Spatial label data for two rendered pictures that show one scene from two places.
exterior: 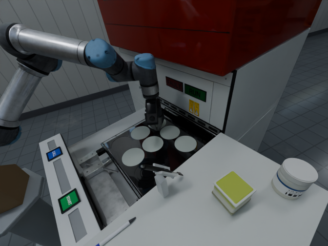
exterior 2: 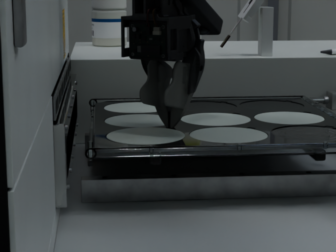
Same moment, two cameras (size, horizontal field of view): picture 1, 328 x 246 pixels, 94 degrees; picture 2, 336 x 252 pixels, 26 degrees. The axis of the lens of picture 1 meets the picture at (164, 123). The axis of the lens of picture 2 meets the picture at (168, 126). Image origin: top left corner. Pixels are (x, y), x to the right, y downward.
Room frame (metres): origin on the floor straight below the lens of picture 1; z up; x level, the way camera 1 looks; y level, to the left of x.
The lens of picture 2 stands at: (1.43, 0.51, 1.09)
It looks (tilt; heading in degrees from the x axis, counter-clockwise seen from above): 11 degrees down; 209
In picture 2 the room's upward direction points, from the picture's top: straight up
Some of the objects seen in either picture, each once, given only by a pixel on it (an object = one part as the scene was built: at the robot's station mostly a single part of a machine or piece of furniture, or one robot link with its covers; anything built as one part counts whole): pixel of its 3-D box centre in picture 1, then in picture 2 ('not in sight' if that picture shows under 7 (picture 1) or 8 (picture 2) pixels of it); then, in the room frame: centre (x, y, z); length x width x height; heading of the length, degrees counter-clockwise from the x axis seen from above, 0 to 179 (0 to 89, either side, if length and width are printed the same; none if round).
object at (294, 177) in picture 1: (292, 178); (109, 21); (0.19, -0.32, 1.01); 0.07 x 0.07 x 0.10
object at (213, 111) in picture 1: (161, 90); (44, 48); (0.79, -0.01, 1.02); 0.81 x 0.03 x 0.40; 35
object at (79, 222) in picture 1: (70, 184); not in sight; (0.35, 0.40, 0.89); 0.55 x 0.09 x 0.14; 35
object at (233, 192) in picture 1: (232, 192); not in sight; (0.19, -0.16, 1.00); 0.07 x 0.07 x 0.07; 25
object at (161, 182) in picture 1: (165, 177); (256, 17); (0.24, 0.02, 1.03); 0.06 x 0.04 x 0.13; 125
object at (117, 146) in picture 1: (153, 143); (215, 120); (0.50, 0.07, 0.90); 0.34 x 0.34 x 0.01; 35
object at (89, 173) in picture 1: (94, 170); not in sight; (0.40, 0.32, 0.89); 0.08 x 0.03 x 0.03; 125
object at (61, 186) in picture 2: (182, 122); (67, 127); (0.63, -0.10, 0.89); 0.44 x 0.02 x 0.10; 35
